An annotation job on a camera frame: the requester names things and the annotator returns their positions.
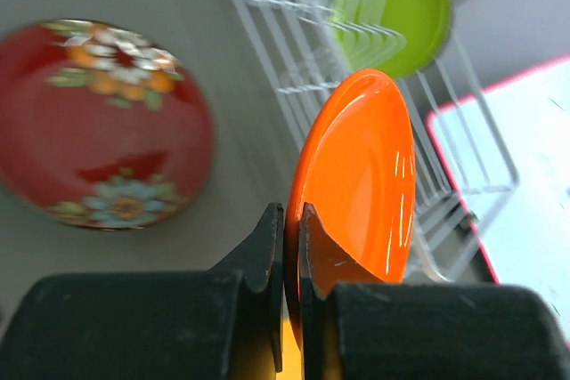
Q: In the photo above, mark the orange plate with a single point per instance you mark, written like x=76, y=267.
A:
x=357, y=168

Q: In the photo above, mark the white wire dish rack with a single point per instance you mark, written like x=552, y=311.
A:
x=304, y=64

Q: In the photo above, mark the red floral plate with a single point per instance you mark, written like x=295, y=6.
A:
x=100, y=127

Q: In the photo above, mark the pink framed whiteboard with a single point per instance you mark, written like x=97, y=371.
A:
x=505, y=151

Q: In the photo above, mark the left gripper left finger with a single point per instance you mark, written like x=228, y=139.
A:
x=255, y=345

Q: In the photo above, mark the green plate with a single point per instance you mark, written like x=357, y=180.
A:
x=397, y=37

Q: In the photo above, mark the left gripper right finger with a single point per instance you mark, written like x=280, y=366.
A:
x=338, y=302

